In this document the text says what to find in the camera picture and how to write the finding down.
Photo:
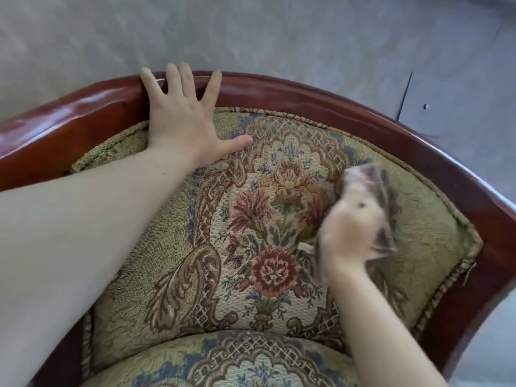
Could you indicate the floral upholstered wooden armchair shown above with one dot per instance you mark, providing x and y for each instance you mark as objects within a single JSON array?
[{"x": 423, "y": 237}]

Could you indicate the person's left forearm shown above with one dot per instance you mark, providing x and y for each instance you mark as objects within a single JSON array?
[{"x": 60, "y": 237}]

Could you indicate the person's right forearm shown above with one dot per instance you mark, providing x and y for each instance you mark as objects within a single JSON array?
[{"x": 375, "y": 338}]

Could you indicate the beige cleaning cloth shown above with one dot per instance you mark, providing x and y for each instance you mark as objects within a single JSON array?
[{"x": 381, "y": 185}]

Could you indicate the person's left hand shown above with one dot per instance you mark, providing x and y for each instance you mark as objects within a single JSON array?
[{"x": 181, "y": 124}]

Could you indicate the person's right hand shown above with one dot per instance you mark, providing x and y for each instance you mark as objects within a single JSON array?
[{"x": 346, "y": 237}]

